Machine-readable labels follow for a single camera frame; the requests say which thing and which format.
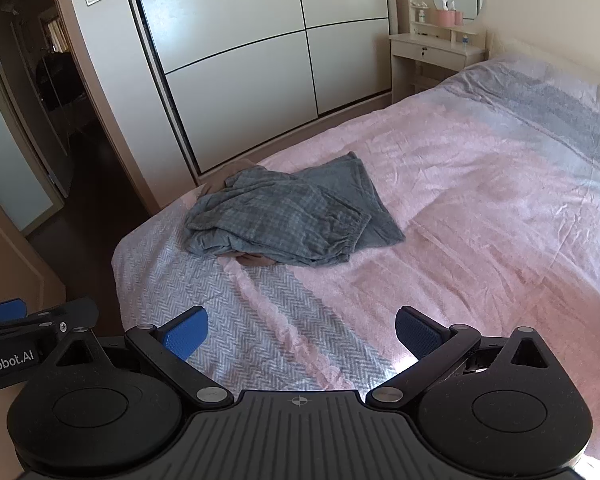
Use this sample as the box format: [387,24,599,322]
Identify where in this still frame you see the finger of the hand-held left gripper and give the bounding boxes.
[0,297,100,348]
[0,298,28,328]

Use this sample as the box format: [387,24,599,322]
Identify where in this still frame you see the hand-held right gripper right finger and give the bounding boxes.
[365,305,556,407]

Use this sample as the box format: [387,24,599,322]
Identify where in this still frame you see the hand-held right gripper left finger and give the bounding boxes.
[45,305,234,407]

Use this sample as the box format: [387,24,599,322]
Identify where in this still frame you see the grey plaid shorts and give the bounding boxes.
[184,166,372,267]

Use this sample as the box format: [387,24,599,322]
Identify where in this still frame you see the bed with pink cover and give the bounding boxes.
[111,52,600,466]

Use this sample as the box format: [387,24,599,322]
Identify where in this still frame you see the white door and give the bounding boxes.
[0,67,66,238]

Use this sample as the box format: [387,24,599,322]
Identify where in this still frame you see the plain grey garment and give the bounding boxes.
[230,152,407,262]

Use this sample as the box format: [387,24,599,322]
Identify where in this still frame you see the white sliding door wardrobe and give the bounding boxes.
[117,0,398,186]

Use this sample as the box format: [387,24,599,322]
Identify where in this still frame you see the cream dressing table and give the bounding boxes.
[389,29,488,107]

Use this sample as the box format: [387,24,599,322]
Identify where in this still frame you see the beige headboard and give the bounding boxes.
[487,35,600,92]

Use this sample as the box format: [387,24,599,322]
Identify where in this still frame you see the cream tabletop shelf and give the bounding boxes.
[407,0,455,38]

